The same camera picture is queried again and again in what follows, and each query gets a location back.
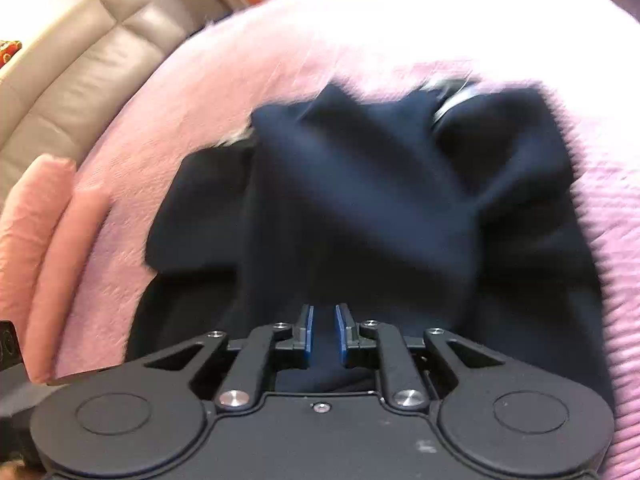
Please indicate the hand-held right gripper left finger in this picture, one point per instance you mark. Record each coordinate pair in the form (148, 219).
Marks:
(309, 335)

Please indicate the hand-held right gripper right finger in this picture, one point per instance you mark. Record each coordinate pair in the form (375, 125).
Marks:
(341, 332)

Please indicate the dark navy garment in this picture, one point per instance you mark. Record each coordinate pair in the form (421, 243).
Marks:
(360, 200)

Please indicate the pink pillow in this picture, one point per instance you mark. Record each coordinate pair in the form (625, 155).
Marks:
(45, 240)

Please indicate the pink blanket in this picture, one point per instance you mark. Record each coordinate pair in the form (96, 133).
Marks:
(165, 125)

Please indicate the grey leather sofa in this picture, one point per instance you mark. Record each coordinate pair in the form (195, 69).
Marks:
(75, 70)

